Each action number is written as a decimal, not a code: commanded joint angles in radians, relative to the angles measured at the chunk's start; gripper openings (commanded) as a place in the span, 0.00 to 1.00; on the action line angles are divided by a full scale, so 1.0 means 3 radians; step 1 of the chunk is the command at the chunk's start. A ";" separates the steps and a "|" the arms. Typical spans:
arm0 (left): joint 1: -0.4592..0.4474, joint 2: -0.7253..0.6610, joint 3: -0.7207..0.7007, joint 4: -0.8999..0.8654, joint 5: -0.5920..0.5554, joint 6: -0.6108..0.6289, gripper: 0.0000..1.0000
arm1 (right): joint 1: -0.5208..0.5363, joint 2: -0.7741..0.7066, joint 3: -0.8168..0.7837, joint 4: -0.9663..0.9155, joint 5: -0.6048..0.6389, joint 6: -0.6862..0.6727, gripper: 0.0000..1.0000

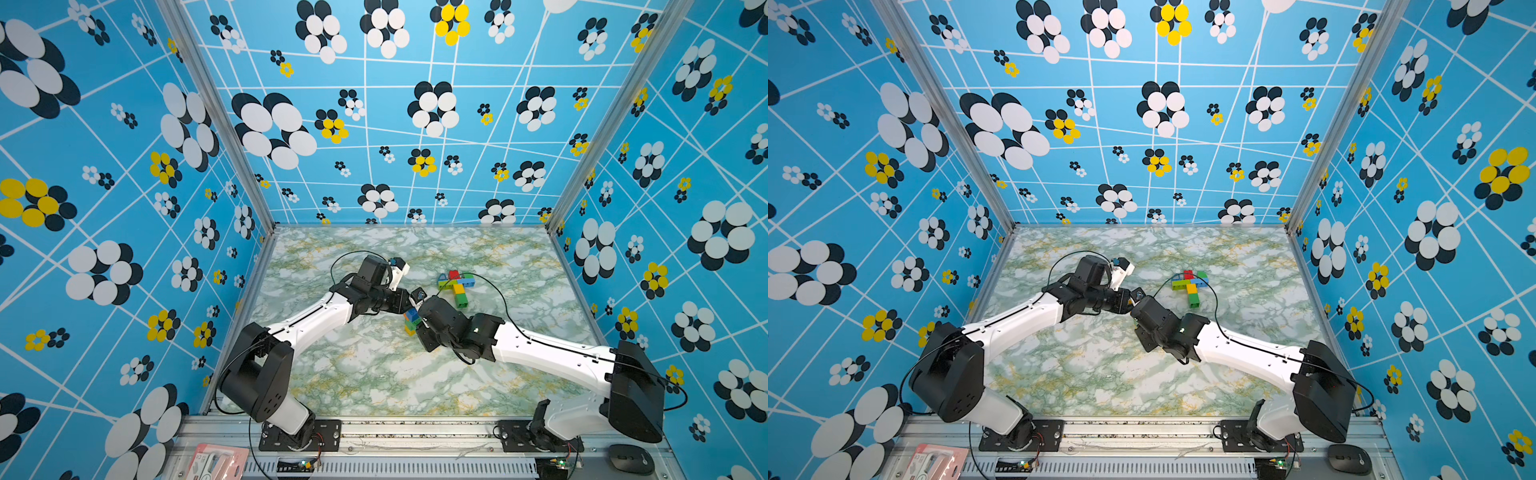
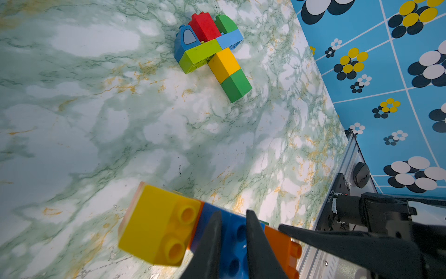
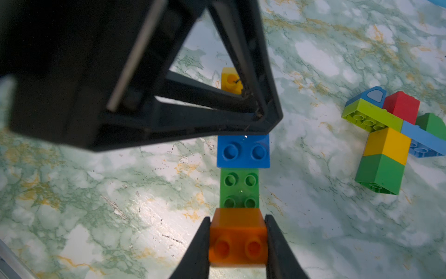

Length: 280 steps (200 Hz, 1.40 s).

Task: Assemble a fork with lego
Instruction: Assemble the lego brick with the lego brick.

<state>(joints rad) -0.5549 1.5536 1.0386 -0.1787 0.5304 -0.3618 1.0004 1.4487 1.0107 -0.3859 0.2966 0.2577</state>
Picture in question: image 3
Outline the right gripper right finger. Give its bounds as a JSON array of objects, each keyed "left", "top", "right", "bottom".
[{"left": 265, "top": 215, "right": 309, "bottom": 279}]

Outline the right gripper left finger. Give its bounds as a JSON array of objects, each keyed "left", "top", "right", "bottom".
[{"left": 170, "top": 217, "right": 211, "bottom": 279}]

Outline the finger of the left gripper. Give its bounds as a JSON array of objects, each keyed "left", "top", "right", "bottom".
[{"left": 139, "top": 1, "right": 283, "bottom": 145}]

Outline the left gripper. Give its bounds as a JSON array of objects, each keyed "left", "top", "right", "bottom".
[{"left": 1, "top": 1, "right": 207, "bottom": 151}]

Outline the small orange lego brick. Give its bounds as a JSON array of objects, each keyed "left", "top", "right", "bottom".
[{"left": 209, "top": 208, "right": 268, "bottom": 267}]

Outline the green long lego brick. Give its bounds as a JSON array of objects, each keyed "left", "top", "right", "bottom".
[{"left": 220, "top": 168, "right": 260, "bottom": 209}]

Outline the lime long lego brick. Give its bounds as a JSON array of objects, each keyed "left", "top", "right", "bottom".
[{"left": 341, "top": 99, "right": 403, "bottom": 133}]

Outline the light blue long lego brick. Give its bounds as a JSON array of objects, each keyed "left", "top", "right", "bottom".
[{"left": 401, "top": 121, "right": 446, "bottom": 158}]

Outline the red square lego brick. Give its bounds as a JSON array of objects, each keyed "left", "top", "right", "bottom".
[{"left": 383, "top": 91, "right": 420, "bottom": 125}]

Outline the small blue lego brick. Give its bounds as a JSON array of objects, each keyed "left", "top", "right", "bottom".
[{"left": 345, "top": 86, "right": 387, "bottom": 108}]

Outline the yellow square lego brick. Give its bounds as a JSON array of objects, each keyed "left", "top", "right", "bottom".
[{"left": 363, "top": 127, "right": 411, "bottom": 166}]

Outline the small green lego brick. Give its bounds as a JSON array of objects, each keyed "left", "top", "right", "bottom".
[{"left": 416, "top": 113, "right": 446, "bottom": 140}]

